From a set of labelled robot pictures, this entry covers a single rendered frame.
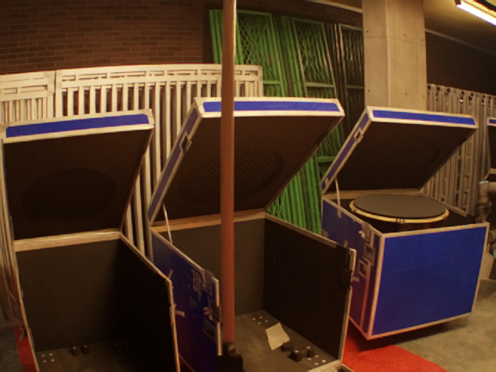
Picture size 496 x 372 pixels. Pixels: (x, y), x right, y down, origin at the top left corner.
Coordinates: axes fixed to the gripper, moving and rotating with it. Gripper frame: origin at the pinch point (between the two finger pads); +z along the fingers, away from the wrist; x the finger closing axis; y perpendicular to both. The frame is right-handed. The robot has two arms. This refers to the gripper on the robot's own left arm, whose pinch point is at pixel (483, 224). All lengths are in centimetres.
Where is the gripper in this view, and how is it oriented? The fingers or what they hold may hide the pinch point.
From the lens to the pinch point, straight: 373.0
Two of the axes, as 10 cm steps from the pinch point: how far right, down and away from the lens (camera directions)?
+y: -2.1, -0.4, 9.8
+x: -9.8, 0.4, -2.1
